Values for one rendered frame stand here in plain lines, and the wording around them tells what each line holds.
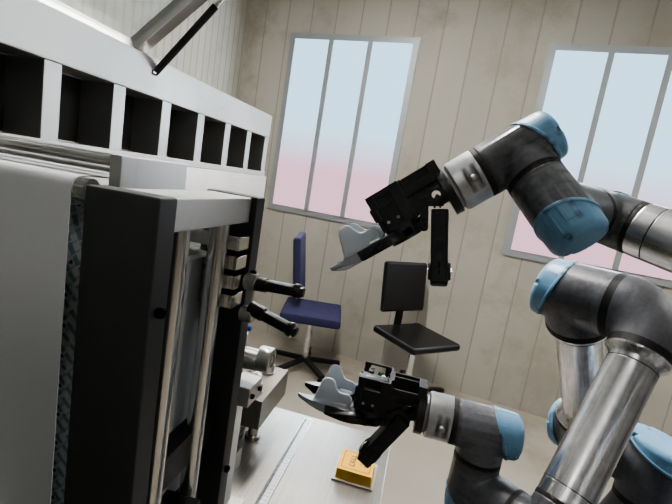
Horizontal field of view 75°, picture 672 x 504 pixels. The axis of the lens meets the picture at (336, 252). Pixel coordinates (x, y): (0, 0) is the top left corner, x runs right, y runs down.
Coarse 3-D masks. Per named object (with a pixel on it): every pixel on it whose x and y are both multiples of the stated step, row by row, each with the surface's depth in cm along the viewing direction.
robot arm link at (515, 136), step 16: (544, 112) 58; (512, 128) 59; (528, 128) 58; (544, 128) 57; (560, 128) 58; (480, 144) 61; (496, 144) 59; (512, 144) 58; (528, 144) 57; (544, 144) 57; (560, 144) 57; (480, 160) 59; (496, 160) 59; (512, 160) 58; (528, 160) 56; (496, 176) 59; (512, 176) 58; (496, 192) 61
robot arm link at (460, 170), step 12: (468, 156) 61; (444, 168) 63; (456, 168) 61; (468, 168) 60; (480, 168) 59; (456, 180) 60; (468, 180) 60; (480, 180) 60; (456, 192) 61; (468, 192) 60; (480, 192) 60; (492, 192) 61; (468, 204) 61
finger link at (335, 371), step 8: (336, 368) 79; (328, 376) 80; (336, 376) 79; (312, 384) 80; (336, 384) 79; (344, 384) 79; (352, 384) 78; (312, 392) 79; (344, 392) 78; (352, 392) 78; (352, 400) 79
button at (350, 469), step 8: (344, 448) 92; (344, 456) 89; (352, 456) 90; (344, 464) 87; (352, 464) 87; (360, 464) 88; (336, 472) 86; (344, 472) 85; (352, 472) 85; (360, 472) 85; (368, 472) 85; (352, 480) 85; (360, 480) 85; (368, 480) 84
